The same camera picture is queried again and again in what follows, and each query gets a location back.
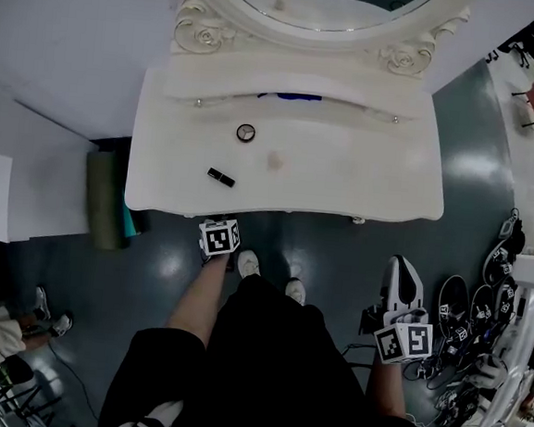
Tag teal rolled mat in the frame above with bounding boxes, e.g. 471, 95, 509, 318
119, 188, 147, 240

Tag white ornate dressing table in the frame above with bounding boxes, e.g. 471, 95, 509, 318
122, 33, 458, 241

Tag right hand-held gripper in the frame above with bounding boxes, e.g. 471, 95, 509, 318
356, 252, 441, 368

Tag green rolled mat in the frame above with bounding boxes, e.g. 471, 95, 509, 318
78, 147, 134, 252

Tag person's black clothing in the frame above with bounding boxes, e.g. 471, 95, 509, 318
97, 261, 447, 427

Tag black floor cable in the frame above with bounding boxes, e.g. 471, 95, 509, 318
40, 341, 107, 422

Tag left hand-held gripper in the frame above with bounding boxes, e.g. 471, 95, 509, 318
194, 211, 245, 270

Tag pile of spare grippers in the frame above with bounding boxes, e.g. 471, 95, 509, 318
424, 202, 528, 427

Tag beige round puff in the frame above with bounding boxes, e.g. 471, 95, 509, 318
264, 148, 287, 174

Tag grey striped shoulder strap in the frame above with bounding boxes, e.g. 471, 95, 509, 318
108, 396, 185, 427

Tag black lipstick tube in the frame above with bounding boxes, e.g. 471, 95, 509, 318
205, 167, 237, 189

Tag oval mirror white carved frame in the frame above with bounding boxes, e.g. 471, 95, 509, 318
150, 0, 473, 82

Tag person's white shoe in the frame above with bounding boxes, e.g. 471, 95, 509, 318
283, 277, 308, 306
235, 249, 264, 281

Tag white metal rack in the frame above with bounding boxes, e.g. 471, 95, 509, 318
452, 248, 534, 427

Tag person's right forearm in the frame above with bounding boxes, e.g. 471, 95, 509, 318
364, 356, 412, 421

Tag blue cloth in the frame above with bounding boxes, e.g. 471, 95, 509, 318
256, 88, 324, 105

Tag black metal stool frames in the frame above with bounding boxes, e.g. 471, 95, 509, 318
0, 360, 78, 427

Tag person's left forearm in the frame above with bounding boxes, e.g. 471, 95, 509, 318
164, 251, 230, 349

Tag small round compact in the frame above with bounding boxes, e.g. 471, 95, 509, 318
235, 121, 258, 144

